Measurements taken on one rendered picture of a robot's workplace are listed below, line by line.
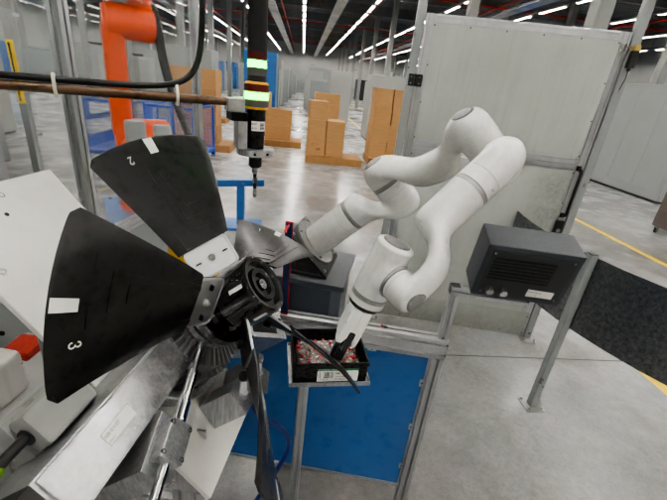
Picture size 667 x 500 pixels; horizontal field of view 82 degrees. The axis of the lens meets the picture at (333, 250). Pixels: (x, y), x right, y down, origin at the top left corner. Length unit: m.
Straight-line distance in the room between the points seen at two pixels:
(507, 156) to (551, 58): 1.80
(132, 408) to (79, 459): 0.09
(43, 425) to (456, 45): 2.42
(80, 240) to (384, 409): 1.22
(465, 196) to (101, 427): 0.74
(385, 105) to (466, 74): 6.32
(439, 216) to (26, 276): 0.76
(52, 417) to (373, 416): 1.13
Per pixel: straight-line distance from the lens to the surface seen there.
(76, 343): 0.56
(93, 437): 0.64
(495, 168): 0.88
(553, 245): 1.22
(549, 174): 2.76
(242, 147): 0.74
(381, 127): 8.83
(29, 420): 0.65
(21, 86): 0.72
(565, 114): 2.73
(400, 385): 1.45
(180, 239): 0.77
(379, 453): 1.70
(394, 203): 1.32
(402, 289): 0.77
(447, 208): 0.84
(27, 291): 0.82
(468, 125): 1.03
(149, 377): 0.71
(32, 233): 0.88
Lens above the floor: 1.59
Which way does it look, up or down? 24 degrees down
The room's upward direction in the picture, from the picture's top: 6 degrees clockwise
